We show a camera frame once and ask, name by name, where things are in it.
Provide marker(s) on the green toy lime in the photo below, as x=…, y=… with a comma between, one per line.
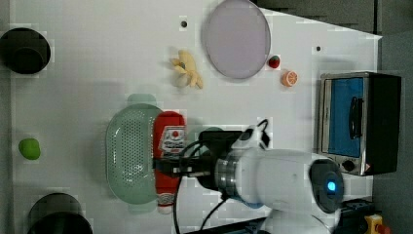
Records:
x=29, y=148

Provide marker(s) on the lilac round plate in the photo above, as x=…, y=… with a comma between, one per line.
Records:
x=237, y=38

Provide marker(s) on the black toaster oven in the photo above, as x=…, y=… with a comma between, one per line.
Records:
x=359, y=121

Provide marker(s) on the orange slice toy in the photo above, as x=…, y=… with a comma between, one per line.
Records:
x=289, y=79

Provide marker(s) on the peeled toy banana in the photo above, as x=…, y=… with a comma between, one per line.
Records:
x=186, y=67

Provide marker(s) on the green plastic mug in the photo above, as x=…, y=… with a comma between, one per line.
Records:
x=195, y=133

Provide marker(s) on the red toy strawberry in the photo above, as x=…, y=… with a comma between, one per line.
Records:
x=274, y=62

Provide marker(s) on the green plastic strainer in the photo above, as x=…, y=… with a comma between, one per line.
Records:
x=129, y=155

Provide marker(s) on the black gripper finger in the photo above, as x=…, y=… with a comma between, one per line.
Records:
x=167, y=162
x=169, y=171

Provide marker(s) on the lower black cylinder post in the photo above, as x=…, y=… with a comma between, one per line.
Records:
x=58, y=213

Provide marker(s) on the blue plastic cup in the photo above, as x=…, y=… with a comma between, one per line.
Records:
x=254, y=205

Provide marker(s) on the red ketchup bottle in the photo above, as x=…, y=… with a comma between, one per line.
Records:
x=168, y=140

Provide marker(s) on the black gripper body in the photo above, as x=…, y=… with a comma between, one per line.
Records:
x=216, y=144

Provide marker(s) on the yellow red emergency button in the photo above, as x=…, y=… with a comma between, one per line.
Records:
x=375, y=225

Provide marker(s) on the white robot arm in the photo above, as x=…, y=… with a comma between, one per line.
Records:
x=303, y=190

